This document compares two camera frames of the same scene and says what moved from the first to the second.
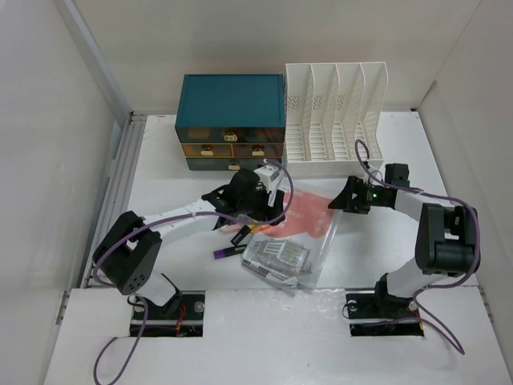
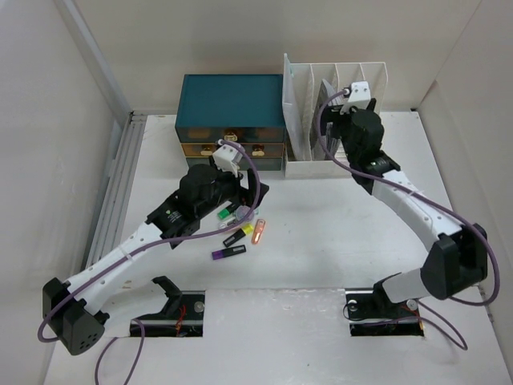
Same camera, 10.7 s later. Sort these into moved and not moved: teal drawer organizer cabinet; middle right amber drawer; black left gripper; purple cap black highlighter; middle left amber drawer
Moved: black left gripper
Not moved: teal drawer organizer cabinet; purple cap black highlighter; middle right amber drawer; middle left amber drawer
